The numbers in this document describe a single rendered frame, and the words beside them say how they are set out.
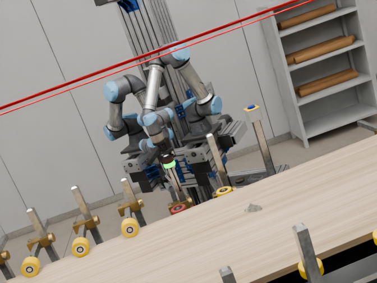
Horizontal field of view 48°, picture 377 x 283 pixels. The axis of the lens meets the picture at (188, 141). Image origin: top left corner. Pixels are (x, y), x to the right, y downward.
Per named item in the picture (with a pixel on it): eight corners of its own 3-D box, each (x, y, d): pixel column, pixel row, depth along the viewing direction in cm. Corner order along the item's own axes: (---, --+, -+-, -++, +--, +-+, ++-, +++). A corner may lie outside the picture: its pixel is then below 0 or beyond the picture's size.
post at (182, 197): (191, 231, 238) (162, 155, 224) (197, 228, 238) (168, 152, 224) (192, 233, 234) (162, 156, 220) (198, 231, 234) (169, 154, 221)
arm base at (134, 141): (136, 140, 312) (132, 128, 309) (153, 137, 305) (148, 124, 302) (126, 149, 299) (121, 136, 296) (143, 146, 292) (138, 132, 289)
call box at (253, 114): (247, 122, 229) (243, 108, 227) (259, 117, 229) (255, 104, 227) (251, 124, 222) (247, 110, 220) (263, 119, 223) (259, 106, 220)
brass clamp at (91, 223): (77, 230, 227) (73, 222, 226) (100, 220, 228) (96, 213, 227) (76, 235, 222) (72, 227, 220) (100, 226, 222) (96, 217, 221)
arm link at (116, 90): (129, 137, 297) (133, 83, 253) (110, 146, 290) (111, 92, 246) (119, 125, 301) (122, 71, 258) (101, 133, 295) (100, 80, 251)
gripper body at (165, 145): (176, 157, 231) (169, 137, 227) (163, 164, 227) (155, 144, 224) (170, 155, 237) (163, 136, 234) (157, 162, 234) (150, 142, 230)
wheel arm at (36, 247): (44, 224, 248) (41, 219, 247) (50, 222, 248) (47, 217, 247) (27, 270, 200) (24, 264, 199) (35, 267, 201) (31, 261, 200)
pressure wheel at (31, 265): (23, 255, 202) (41, 257, 203) (21, 270, 203) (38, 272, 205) (21, 261, 196) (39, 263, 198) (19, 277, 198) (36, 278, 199)
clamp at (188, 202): (170, 211, 233) (166, 204, 232) (192, 202, 234) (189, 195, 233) (171, 216, 228) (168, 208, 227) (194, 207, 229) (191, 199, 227)
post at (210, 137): (231, 211, 239) (205, 134, 225) (237, 209, 239) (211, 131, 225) (233, 213, 235) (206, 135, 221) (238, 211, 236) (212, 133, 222)
